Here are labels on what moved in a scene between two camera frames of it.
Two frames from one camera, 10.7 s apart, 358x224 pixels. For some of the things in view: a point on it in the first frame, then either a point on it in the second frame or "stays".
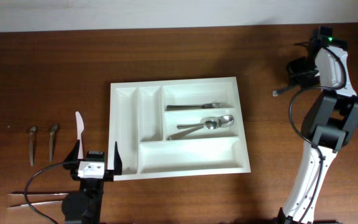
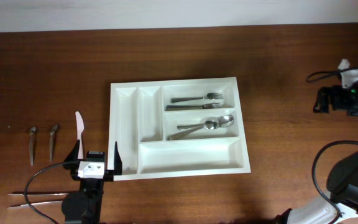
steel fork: x=211 y=105 stays
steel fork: x=275 y=93 → x=210 y=96
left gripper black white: x=109 y=174 stays
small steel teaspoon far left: x=32 y=134 stays
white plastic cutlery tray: x=177 y=128 stays
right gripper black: x=294 y=78 → x=335 y=102
